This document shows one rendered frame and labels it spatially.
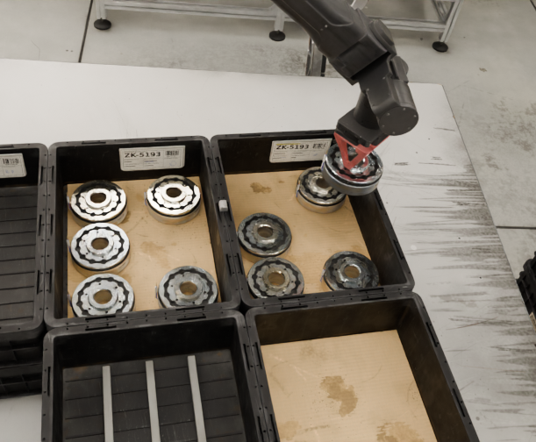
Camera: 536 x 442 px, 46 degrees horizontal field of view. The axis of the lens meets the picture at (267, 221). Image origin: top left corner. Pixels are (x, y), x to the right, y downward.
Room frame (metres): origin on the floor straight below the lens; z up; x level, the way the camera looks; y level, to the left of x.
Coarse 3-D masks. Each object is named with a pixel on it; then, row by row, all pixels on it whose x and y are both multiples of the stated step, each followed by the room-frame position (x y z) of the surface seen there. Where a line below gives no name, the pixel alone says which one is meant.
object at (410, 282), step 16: (224, 176) 0.82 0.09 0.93; (224, 192) 0.78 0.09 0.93; (384, 208) 0.81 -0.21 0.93; (384, 224) 0.77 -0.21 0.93; (240, 256) 0.64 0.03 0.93; (400, 256) 0.71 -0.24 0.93; (240, 272) 0.62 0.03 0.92; (240, 288) 0.58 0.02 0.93; (368, 288) 0.63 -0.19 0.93; (384, 288) 0.63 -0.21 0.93; (400, 288) 0.64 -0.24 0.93; (240, 304) 0.56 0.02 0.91; (256, 304) 0.55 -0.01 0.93; (272, 304) 0.56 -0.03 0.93
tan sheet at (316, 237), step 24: (240, 192) 0.88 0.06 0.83; (264, 192) 0.89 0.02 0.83; (288, 192) 0.90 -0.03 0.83; (240, 216) 0.82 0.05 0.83; (288, 216) 0.84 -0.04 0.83; (312, 216) 0.85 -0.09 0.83; (336, 216) 0.86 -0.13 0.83; (312, 240) 0.79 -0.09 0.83; (336, 240) 0.80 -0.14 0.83; (360, 240) 0.81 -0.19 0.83; (312, 264) 0.73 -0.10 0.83; (312, 288) 0.68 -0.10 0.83
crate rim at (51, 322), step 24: (72, 144) 0.83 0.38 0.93; (96, 144) 0.84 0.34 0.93; (120, 144) 0.85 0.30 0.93; (144, 144) 0.87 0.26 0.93; (48, 168) 0.76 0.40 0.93; (48, 192) 0.70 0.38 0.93; (216, 192) 0.77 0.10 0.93; (48, 216) 0.65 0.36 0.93; (216, 216) 0.72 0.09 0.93; (48, 240) 0.60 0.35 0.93; (48, 264) 0.56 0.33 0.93; (48, 288) 0.51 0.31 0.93; (48, 312) 0.47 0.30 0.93; (144, 312) 0.50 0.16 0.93; (168, 312) 0.51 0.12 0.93; (192, 312) 0.52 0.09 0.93
